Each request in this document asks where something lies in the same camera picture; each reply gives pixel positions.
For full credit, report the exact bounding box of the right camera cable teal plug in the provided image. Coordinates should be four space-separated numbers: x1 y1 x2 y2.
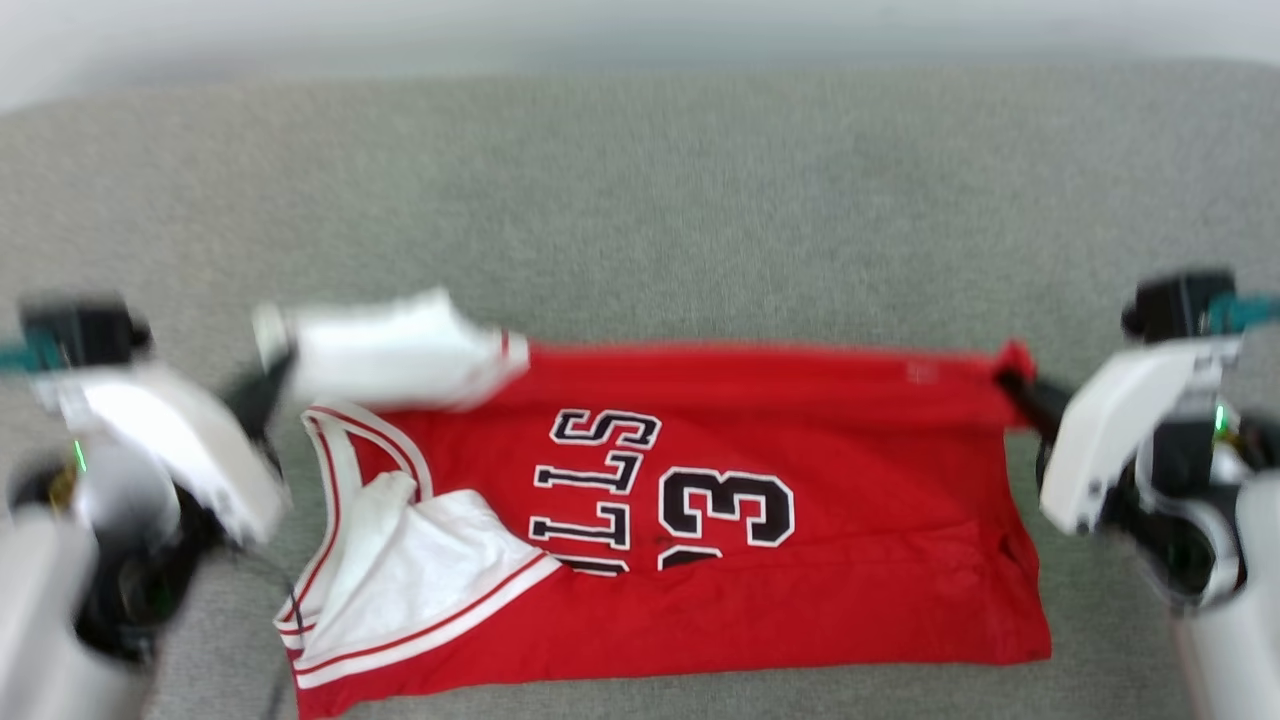
1204 292 1280 337

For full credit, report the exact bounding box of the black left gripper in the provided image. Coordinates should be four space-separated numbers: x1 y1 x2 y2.
74 344 298 658

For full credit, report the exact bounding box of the red white basketball jersey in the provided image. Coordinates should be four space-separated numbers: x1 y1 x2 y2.
252 287 1054 720

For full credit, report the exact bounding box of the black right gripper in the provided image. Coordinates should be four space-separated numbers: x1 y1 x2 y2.
996 366 1248 612

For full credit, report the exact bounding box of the white left camera bracket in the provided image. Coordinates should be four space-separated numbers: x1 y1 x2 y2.
38 358 292 547

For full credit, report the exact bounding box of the left camera cable teal plug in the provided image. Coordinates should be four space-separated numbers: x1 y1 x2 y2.
0 337 63 375

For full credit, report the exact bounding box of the camera cable teal plug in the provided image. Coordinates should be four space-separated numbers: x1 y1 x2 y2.
1204 292 1280 337
0 337 63 375

